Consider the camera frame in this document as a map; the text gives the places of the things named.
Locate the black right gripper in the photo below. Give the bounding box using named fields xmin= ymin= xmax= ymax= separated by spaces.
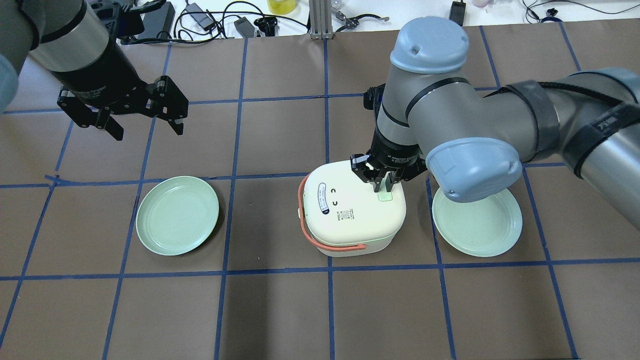
xmin=350 ymin=132 xmax=428 ymax=193

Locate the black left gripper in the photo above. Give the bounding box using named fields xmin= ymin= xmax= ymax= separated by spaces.
xmin=50 ymin=45 xmax=189 ymax=141

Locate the cream rice cooker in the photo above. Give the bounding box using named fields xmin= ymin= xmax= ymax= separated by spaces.
xmin=297 ymin=161 xmax=407 ymax=257

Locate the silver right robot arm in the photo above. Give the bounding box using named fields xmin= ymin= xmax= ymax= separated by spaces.
xmin=350 ymin=16 xmax=640 ymax=228

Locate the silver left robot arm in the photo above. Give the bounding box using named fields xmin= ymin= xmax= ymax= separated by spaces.
xmin=0 ymin=0 xmax=189 ymax=141

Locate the green plate near robot base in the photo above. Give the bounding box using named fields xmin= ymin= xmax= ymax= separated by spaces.
xmin=432 ymin=189 xmax=523 ymax=258

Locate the green plate far side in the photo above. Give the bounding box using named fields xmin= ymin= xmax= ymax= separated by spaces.
xmin=135 ymin=176 xmax=220 ymax=256

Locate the black power adapter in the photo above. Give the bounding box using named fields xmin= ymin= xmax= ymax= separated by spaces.
xmin=233 ymin=17 xmax=257 ymax=38

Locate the yellow tape roll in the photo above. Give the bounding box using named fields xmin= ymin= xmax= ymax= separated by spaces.
xmin=266 ymin=0 xmax=297 ymax=16

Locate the aluminium frame post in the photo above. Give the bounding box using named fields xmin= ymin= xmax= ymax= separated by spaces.
xmin=308 ymin=0 xmax=334 ymax=40

